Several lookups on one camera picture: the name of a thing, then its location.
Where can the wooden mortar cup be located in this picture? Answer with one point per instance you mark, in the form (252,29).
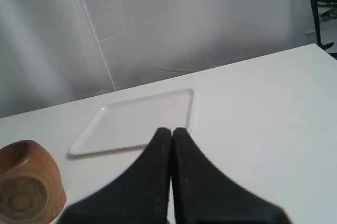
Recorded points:
(31,184)

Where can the black stand leg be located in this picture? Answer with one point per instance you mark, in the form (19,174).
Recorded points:
(317,11)

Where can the white rectangular tray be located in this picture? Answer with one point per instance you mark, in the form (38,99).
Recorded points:
(132,123)

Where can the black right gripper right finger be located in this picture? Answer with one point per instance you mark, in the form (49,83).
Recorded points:
(203,194)

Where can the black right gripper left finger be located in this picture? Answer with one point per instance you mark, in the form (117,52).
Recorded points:
(139,195)

